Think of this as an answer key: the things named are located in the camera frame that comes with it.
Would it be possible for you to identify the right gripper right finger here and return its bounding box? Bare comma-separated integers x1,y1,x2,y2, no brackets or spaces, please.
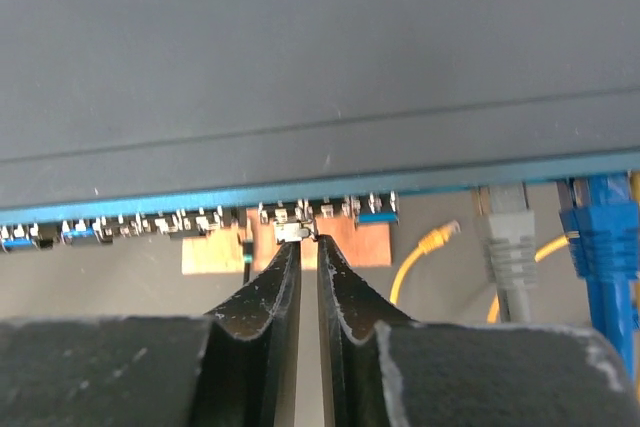
317,235,639,426

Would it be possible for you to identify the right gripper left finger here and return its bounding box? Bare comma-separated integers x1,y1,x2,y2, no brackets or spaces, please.
1,242,301,426

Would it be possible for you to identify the silver SFP transceiver module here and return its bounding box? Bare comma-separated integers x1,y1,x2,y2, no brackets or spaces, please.
274,221,314,245

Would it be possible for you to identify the wooden board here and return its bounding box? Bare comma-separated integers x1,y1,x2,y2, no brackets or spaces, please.
181,210,392,275

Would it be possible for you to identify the yellow ethernet cable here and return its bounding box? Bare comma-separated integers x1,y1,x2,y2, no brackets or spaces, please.
387,219,574,324

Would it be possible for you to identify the grey ethernet cable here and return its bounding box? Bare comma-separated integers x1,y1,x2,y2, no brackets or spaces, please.
472,182,539,323

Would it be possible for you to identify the blue ethernet cable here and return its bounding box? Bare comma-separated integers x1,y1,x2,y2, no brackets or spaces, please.
558,172,640,373

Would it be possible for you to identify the dark blue network switch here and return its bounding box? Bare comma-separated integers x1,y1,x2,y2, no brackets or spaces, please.
1,0,639,226

